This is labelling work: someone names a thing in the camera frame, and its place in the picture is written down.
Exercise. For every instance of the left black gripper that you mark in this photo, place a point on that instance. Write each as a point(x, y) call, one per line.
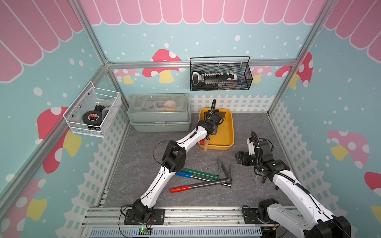
point(215, 130)

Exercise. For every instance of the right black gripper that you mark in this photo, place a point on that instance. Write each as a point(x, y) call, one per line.
point(244, 160)

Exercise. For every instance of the wooden-handled hatchet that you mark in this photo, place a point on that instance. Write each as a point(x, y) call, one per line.
point(205, 145)

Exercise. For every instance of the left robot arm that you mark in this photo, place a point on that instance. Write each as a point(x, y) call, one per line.
point(173, 161)

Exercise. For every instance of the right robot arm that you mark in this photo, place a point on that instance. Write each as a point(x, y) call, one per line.
point(315, 220)

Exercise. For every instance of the yellow plastic storage tray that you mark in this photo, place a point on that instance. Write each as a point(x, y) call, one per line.
point(224, 137)

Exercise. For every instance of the translucent green storage box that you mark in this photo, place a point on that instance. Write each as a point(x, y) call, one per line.
point(160, 112)

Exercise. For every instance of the white socket bit set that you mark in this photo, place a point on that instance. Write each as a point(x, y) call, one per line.
point(211, 80)

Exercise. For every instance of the black tape roll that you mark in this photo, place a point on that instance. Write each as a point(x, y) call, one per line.
point(92, 118)

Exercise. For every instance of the green circuit board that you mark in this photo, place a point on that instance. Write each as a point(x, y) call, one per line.
point(145, 231)

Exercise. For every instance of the black wire mesh basket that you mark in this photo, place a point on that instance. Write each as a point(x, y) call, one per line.
point(238, 64)

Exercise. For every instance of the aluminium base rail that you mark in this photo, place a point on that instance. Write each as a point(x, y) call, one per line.
point(183, 222)

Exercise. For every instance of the white wire wall basket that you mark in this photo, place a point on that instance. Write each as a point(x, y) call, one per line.
point(92, 98)

